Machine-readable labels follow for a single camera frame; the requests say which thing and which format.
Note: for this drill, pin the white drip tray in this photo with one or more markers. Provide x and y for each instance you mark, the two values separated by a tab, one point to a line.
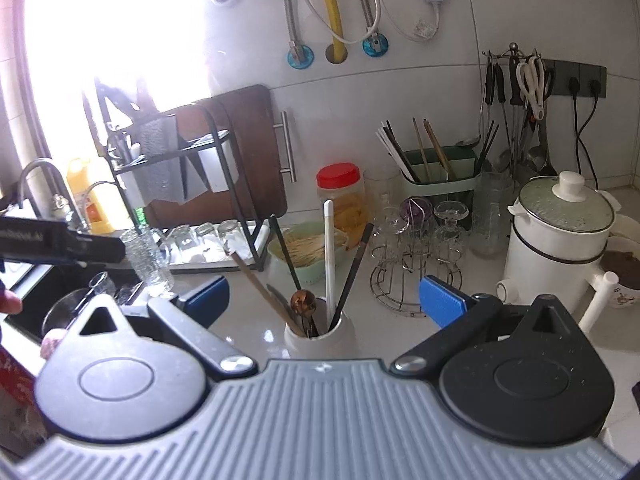
240	255

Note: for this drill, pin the clear crystal goblet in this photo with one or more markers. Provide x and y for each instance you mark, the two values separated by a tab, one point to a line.
407	240
452	220

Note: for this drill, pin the wooden chopstick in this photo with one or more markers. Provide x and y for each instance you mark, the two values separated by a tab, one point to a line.
265	295

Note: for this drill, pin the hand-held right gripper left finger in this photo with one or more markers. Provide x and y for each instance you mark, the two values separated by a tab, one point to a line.
205	300

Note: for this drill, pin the tall textured glass pitcher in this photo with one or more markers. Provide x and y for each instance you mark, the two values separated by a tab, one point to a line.
150	260

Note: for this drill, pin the white ceramic mug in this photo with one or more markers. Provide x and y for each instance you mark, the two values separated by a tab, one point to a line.
320	345

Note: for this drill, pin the white chopstick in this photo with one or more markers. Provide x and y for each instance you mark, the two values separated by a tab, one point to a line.
329	260

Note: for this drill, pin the yellow detergent jug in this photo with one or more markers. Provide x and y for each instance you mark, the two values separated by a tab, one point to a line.
90	200

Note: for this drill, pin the tall chrome faucet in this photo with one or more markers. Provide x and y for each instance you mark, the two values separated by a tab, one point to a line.
55	175

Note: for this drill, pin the person's left hand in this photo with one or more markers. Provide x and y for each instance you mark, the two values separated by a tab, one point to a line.
10	302

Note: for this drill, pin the white cutlery holder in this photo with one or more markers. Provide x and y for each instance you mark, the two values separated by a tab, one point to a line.
220	165
132	180

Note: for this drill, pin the set of hanging kitchen utensils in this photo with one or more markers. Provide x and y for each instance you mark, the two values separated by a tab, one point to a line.
505	125

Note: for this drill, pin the copper spoon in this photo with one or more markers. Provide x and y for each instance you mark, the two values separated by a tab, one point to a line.
301	302

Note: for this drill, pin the white patterned bowl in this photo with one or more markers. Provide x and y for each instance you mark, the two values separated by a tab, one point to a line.
622	270

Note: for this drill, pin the white electric pot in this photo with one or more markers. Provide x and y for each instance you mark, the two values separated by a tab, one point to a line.
545	260

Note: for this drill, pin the clear glass jar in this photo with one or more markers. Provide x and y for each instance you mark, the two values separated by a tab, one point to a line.
382	195

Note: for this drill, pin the plain black chopstick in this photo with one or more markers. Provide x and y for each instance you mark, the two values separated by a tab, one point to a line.
286	260

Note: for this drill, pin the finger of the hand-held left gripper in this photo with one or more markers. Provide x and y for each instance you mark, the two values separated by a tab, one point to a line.
102	250

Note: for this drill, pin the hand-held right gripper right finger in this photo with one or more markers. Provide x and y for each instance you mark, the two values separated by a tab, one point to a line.
442	300

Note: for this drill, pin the red-lid plastic jar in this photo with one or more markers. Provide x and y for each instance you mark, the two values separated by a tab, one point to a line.
342	200

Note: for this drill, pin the blue pipe flange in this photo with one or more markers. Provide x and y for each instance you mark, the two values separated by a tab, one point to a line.
300	56
375	46

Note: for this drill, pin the bunch of assorted chopsticks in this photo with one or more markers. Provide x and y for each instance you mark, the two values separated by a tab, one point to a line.
415	150

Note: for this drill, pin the gray patterned cloth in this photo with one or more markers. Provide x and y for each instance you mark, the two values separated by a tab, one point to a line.
155	160

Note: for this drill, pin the green plastic basket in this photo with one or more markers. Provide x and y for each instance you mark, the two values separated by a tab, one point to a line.
305	272

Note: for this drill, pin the black power strip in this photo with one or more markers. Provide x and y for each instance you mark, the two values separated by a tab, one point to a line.
580	77

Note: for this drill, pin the clear glass tumbler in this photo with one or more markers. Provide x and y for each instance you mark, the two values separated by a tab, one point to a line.
230	237
206	240
182	242

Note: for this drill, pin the brown wooden cutting board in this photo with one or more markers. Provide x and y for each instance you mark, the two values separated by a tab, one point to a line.
250	160

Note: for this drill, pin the black kitchen sink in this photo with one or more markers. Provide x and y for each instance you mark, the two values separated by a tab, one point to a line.
50	280

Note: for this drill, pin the ribbed glass pitcher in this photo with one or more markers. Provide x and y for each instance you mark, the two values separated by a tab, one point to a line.
492	215

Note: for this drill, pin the red printed box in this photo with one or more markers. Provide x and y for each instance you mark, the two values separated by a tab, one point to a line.
15	390

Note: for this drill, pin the black chopstick brown band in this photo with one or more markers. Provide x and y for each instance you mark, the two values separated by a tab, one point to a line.
352	275

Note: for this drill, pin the small stemmed glass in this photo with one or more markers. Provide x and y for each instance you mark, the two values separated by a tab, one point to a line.
102	285

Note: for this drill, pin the dried noodles bundle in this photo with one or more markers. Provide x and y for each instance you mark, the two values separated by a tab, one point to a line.
310	250

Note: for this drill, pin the black metal dish rack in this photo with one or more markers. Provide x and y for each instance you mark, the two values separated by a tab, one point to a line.
256	250

